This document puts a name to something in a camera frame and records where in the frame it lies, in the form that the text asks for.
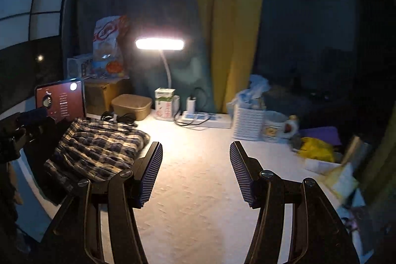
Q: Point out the yellow curtain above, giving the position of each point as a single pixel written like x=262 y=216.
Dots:
x=225 y=19

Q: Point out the white blue power strip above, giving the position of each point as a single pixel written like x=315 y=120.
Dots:
x=207 y=118

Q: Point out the teal curtain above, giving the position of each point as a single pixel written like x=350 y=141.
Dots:
x=130 y=4

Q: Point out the light blue plastic bag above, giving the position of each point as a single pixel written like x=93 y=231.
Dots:
x=250 y=94

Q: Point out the white desk lamp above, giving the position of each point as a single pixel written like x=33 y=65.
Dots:
x=159 y=44

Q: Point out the purple cloth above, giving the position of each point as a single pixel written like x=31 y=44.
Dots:
x=321 y=134

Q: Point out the white printed mug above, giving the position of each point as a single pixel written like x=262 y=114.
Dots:
x=277 y=128

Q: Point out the yellow plastic bag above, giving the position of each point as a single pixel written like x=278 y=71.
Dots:
x=318 y=149

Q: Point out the small white printed box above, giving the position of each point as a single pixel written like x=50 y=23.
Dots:
x=79 y=67

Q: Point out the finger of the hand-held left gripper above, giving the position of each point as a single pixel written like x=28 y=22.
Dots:
x=35 y=117

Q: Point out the brown cardboard box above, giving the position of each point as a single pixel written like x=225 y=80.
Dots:
x=103 y=95

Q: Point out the dark tablet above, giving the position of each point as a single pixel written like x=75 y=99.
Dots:
x=62 y=100

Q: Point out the brown lidded food container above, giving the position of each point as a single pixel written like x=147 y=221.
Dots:
x=131 y=104

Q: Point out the white perforated basket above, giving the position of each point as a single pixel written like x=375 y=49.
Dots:
x=247 y=124

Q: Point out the pile of papers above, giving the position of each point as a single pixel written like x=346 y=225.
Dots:
x=337 y=171

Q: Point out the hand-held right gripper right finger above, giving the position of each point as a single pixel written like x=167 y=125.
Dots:
x=243 y=171

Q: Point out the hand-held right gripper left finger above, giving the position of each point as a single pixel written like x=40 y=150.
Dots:
x=151 y=171

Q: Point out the green white milk carton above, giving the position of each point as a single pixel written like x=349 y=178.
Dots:
x=164 y=103

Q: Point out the blue orange snack bag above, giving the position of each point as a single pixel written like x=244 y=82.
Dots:
x=108 y=47

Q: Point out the white charger plug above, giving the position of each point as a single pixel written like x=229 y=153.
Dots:
x=191 y=103

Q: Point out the blue cream plaid pants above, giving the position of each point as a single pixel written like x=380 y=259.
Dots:
x=99 y=146

